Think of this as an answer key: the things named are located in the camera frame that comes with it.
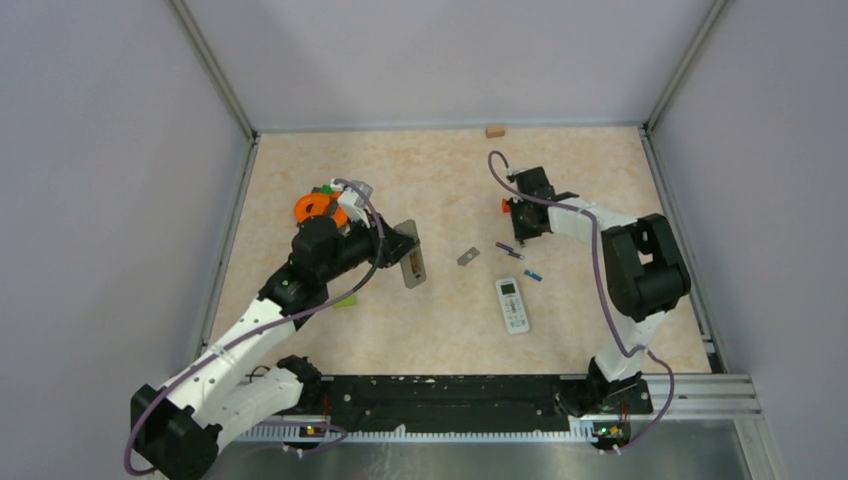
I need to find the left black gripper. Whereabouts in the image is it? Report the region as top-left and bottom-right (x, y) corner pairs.
(319, 208), (419, 283)

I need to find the battery purple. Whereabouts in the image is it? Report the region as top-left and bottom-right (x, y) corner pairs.
(495, 242), (525, 259)

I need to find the grey battery cover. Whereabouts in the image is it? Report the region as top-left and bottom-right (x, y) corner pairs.
(457, 247), (480, 267)

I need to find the white remote control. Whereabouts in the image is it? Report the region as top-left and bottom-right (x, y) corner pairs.
(495, 278), (530, 335)
(395, 219), (427, 289)

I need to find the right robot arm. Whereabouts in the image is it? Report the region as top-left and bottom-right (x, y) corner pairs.
(504, 167), (691, 412)

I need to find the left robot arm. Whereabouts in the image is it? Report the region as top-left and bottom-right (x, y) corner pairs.
(124, 215), (420, 479)

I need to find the white remote control upright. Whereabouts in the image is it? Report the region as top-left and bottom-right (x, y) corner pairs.
(495, 278), (530, 335)

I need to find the orange tape roll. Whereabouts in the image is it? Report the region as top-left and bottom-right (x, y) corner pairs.
(293, 192), (349, 229)

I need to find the blue block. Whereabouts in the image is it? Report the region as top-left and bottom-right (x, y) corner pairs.
(524, 270), (543, 282)

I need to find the green block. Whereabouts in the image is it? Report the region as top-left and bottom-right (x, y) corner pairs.
(333, 295), (358, 309)

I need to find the tan wooden block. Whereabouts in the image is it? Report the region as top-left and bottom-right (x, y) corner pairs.
(484, 125), (506, 139)

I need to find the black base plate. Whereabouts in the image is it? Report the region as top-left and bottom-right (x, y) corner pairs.
(280, 375), (654, 434)

